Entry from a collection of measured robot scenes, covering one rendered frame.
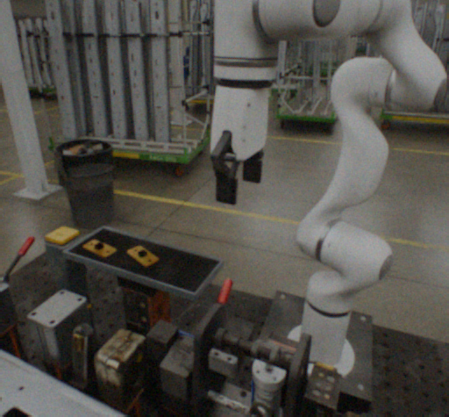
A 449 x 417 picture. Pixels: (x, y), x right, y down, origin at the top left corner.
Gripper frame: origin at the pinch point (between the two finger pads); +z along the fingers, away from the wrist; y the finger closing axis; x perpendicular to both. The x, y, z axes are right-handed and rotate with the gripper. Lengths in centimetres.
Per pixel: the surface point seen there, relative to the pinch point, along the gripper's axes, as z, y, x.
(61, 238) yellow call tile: 29, -7, -53
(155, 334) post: 34.4, 3.0, -15.7
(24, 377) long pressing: 45, 17, -39
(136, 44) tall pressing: -5, -324, -285
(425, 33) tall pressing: -25, -679, 18
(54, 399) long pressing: 45, 17, -30
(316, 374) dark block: 31.8, -0.7, 15.3
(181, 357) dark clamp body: 36.3, 3.9, -8.9
